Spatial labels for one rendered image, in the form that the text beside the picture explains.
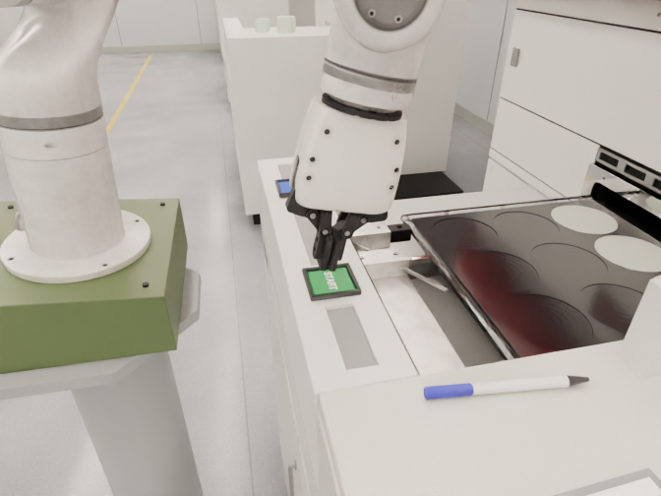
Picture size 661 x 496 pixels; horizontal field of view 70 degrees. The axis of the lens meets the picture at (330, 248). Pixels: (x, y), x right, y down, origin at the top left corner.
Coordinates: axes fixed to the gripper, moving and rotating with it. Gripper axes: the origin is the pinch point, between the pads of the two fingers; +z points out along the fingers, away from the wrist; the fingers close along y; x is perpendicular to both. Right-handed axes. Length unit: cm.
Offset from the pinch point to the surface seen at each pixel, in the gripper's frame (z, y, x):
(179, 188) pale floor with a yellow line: 107, 22, -253
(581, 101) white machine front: -15, -56, -37
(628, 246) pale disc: 0.4, -49.1, -7.8
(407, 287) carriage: 9.7, -15.3, -7.6
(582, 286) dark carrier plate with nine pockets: 3.3, -35.9, -0.3
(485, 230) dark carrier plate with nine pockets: 4.4, -31.0, -17.0
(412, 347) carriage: 10.5, -11.7, 3.7
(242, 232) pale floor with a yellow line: 100, -14, -186
